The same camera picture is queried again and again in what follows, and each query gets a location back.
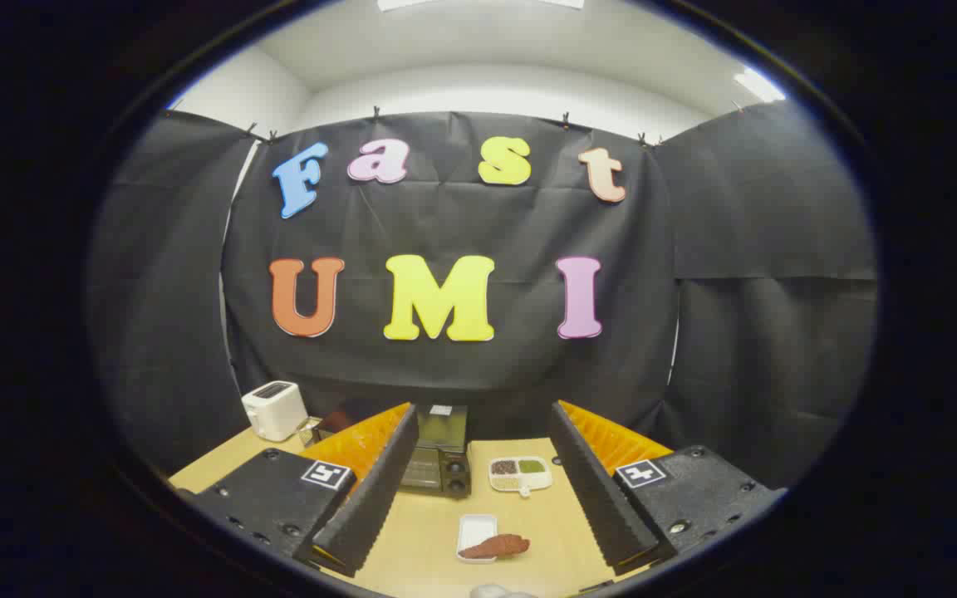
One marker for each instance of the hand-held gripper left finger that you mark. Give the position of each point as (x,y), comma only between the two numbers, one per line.
(379,490)

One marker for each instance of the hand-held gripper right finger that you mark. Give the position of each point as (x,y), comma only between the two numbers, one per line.
(591,490)

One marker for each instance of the black toaster oven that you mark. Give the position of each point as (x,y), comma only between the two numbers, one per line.
(444,467)

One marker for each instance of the red raw steak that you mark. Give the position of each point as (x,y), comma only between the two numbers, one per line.
(499,546)

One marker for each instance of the white bread toaster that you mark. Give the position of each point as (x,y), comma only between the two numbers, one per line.
(272,411)

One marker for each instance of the white divided seasoning dish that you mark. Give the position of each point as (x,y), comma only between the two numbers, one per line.
(520,473)

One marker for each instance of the white rectangular tray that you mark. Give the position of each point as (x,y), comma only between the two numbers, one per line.
(477,526)

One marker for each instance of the ceiling light panel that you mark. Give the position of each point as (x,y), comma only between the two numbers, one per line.
(759,85)

